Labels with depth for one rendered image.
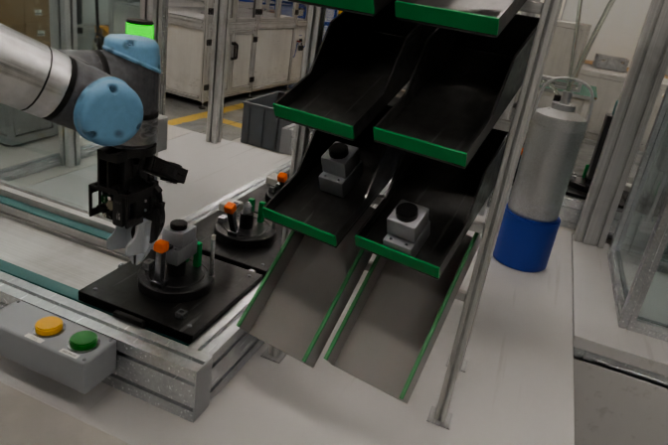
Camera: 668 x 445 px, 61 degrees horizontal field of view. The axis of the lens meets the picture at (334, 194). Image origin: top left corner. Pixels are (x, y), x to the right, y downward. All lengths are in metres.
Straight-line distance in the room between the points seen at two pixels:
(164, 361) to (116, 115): 0.43
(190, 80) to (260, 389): 5.47
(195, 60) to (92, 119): 5.63
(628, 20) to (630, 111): 9.39
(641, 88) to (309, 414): 1.33
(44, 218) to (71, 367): 0.54
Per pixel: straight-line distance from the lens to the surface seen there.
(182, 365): 0.94
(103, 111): 0.66
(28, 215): 1.47
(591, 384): 1.51
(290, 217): 0.86
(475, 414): 1.11
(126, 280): 1.12
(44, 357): 1.01
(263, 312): 0.95
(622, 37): 11.26
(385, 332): 0.90
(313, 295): 0.93
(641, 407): 1.55
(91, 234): 1.35
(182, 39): 6.36
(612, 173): 1.92
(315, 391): 1.06
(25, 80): 0.65
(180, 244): 1.05
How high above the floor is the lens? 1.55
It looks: 21 degrees down
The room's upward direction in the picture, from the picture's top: 9 degrees clockwise
